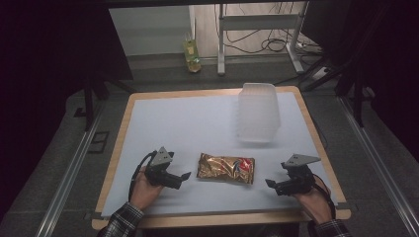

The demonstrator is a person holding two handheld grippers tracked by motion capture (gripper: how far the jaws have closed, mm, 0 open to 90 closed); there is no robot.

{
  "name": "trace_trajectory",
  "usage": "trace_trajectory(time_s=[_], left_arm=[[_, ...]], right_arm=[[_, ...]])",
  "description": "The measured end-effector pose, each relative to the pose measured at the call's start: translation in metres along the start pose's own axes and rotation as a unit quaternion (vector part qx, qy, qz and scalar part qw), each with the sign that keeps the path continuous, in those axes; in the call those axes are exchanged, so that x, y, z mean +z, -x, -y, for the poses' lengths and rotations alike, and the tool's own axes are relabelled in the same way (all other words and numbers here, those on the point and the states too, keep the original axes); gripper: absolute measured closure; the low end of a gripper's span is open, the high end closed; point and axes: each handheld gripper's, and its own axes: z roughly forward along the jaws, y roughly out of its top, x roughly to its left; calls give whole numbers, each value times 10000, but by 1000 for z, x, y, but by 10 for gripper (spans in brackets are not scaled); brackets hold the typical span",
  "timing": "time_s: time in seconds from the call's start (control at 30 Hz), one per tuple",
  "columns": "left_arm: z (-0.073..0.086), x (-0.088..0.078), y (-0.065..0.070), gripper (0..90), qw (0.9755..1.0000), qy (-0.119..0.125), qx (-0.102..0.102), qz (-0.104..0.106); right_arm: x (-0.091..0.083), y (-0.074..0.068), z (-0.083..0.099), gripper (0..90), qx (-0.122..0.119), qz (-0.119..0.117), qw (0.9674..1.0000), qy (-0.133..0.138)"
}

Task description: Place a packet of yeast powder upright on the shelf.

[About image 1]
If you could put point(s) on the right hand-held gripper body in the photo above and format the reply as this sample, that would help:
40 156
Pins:
296 182

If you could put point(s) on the white power strip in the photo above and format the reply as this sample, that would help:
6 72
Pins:
320 73

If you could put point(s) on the white metal stand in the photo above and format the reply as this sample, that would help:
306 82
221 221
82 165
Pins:
221 39

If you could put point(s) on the wooden table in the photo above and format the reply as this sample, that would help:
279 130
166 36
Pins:
113 158

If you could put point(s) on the white table mat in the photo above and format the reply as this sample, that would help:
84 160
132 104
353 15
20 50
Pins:
204 131

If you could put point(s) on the person's left hand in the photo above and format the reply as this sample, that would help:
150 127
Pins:
145 194

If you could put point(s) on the yellow-green bottle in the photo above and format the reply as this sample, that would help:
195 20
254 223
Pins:
192 52

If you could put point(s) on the person's right hand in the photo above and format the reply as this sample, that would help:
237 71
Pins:
314 204

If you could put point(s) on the black stand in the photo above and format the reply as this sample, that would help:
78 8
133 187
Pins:
355 89
89 98

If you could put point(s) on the aluminium floor rail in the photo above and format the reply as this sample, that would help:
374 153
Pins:
378 164
66 184

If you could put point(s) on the translucent plastic container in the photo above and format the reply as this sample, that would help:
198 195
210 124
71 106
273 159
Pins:
258 113

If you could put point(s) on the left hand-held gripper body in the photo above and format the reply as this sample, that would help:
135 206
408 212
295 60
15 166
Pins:
164 177

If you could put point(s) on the golden snack packet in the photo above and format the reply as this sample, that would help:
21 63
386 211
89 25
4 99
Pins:
225 168

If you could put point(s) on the black floor plate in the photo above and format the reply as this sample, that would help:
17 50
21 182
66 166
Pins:
99 142

